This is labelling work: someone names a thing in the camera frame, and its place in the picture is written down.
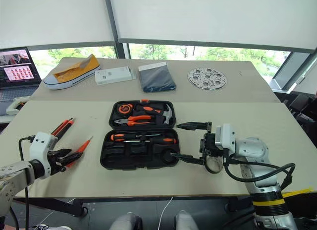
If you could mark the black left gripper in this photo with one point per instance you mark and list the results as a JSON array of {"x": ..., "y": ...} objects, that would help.
[{"x": 56, "y": 163}]

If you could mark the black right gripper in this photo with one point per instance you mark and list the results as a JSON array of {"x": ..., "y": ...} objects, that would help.
[{"x": 210, "y": 147}]

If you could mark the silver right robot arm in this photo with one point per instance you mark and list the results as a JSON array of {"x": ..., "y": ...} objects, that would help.
[{"x": 255, "y": 150}]

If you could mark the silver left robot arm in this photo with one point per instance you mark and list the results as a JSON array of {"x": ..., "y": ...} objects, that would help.
[{"x": 15, "y": 173}]

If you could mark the black plastic tool case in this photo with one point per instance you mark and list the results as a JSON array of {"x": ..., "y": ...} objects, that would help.
[{"x": 138, "y": 153}]

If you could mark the small orange screwdriver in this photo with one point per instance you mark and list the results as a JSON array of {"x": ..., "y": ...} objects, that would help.
[{"x": 85, "y": 144}]

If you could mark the black table leg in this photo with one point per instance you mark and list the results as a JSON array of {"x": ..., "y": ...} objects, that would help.
[{"x": 54, "y": 205}]

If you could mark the round perforated metal plate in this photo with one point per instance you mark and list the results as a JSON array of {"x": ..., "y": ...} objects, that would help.
[{"x": 207, "y": 78}]

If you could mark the orange black tape measure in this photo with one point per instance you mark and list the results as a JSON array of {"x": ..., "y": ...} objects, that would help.
[{"x": 124, "y": 109}]

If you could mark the white orange handheld device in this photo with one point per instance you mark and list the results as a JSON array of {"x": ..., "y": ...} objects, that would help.
[{"x": 17, "y": 104}]

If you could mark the folded dark blue cloth pack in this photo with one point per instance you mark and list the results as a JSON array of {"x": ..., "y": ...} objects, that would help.
[{"x": 156, "y": 78}]

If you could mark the yellow canvas sneaker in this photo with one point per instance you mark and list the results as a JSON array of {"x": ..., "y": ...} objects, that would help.
[{"x": 74, "y": 74}]

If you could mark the grey rounded robot shape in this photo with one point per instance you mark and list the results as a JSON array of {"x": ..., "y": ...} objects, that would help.
[{"x": 125, "y": 221}]

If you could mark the white flat box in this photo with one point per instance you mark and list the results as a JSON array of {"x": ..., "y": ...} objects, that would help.
[{"x": 114, "y": 75}]

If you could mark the open laptop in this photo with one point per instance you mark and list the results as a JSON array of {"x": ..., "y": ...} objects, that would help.
[{"x": 17, "y": 74}]

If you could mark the yellow tape strip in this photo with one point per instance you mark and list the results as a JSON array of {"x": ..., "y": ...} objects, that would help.
[{"x": 298, "y": 192}]

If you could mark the wide white roller blind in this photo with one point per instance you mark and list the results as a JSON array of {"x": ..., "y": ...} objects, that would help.
[{"x": 213, "y": 17}]

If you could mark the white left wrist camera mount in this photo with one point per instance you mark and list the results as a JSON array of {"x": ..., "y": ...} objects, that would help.
[{"x": 40, "y": 145}]

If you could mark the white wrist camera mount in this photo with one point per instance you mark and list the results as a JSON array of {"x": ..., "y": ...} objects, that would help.
[
  {"x": 226, "y": 137},
  {"x": 40, "y": 145}
]

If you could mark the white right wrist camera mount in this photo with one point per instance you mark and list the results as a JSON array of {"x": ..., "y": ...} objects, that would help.
[{"x": 226, "y": 137}]

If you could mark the grey window post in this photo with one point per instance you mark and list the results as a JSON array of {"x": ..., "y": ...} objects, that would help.
[{"x": 119, "y": 46}]

